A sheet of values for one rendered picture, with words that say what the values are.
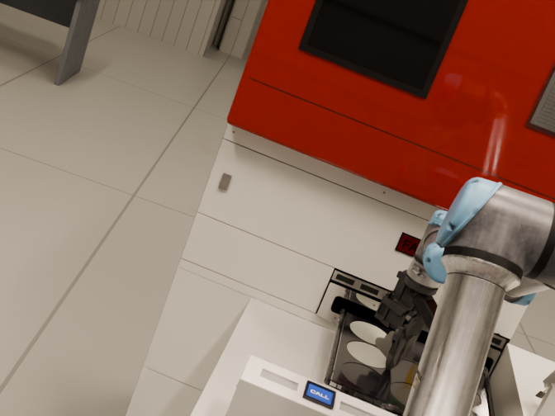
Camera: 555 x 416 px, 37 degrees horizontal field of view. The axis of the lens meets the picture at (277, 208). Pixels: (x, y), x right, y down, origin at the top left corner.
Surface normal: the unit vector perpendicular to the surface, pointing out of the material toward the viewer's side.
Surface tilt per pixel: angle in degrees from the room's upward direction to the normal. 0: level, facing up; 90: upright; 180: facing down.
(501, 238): 58
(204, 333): 90
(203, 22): 90
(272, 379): 0
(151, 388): 90
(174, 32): 90
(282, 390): 0
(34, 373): 0
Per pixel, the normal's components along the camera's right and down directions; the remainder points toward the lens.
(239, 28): -0.04, 0.32
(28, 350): 0.34, -0.88
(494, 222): -0.11, -0.20
